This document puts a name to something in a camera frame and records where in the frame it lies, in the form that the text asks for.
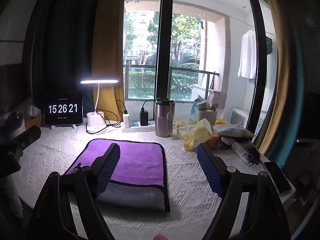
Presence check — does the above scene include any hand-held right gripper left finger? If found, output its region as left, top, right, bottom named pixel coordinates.
left=26, top=143, right=121, bottom=240

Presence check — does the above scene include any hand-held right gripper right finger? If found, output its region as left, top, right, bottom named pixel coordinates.
left=197, top=144, right=292, bottom=240

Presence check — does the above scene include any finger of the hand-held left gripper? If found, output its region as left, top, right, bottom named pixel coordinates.
left=14, top=126, right=42, bottom=152
left=0, top=140, right=23, bottom=179

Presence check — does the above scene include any purple towel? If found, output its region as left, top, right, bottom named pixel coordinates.
left=62, top=139, right=167, bottom=189

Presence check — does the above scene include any grey towel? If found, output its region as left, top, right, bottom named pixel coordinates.
left=96, top=181, right=171, bottom=212

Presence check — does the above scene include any cardboard box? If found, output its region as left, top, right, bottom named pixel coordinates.
left=25, top=115, right=43, bottom=128

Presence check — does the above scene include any white textured tablecloth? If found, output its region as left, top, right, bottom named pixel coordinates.
left=5, top=125, right=297, bottom=240

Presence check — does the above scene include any red fruit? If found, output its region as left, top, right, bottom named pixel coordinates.
left=205, top=137, right=218, bottom=150

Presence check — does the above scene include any white tube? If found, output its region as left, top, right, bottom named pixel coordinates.
left=221, top=136, right=260, bottom=166

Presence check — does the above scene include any tablet showing clock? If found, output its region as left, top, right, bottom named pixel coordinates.
left=44, top=92, right=84, bottom=125

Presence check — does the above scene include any white tablet stand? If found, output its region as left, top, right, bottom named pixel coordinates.
left=50, top=123, right=77, bottom=130

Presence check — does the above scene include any grey plastic pouch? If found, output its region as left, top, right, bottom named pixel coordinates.
left=212, top=123, right=255, bottom=138

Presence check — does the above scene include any white desk lamp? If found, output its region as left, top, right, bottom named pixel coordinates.
left=80, top=79, right=120, bottom=134

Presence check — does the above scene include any white power strip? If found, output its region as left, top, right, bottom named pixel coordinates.
left=122, top=120, right=157, bottom=133

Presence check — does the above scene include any white plastic basket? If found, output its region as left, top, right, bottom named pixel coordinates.
left=194, top=107, right=217, bottom=126

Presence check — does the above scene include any pale yellow tissue pack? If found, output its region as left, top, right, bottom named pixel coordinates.
left=175, top=119, right=195, bottom=139

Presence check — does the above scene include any white appliance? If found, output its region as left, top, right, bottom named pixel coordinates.
left=229, top=107, right=250, bottom=130

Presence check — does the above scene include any black charger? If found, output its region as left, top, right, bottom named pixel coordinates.
left=139, top=109, right=149, bottom=126

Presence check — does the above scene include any blue white carton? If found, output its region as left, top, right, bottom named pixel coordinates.
left=194, top=95, right=210, bottom=110

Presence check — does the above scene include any stainless steel tumbler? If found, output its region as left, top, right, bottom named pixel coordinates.
left=154, top=98, right=175, bottom=138

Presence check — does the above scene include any black smartphone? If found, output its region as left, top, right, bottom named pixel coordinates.
left=264, top=161, right=292, bottom=194

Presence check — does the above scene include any balcony railing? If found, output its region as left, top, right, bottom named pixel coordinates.
left=124, top=64, right=220, bottom=101

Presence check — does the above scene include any dark green curtain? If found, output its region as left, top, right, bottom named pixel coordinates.
left=30, top=0, right=103, bottom=108

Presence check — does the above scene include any white hanging shirt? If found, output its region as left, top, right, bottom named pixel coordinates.
left=237, top=30, right=258, bottom=83

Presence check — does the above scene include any yellow teal curtain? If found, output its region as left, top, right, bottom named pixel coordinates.
left=259, top=0, right=309, bottom=170

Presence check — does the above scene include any white security camera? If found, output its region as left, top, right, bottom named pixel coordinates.
left=0, top=111, right=27, bottom=140

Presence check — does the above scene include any black charging cable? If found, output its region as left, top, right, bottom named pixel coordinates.
left=142, top=99, right=160, bottom=110
left=105, top=99, right=128, bottom=128

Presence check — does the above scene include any black window frame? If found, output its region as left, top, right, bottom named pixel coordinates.
left=155, top=0, right=175, bottom=100

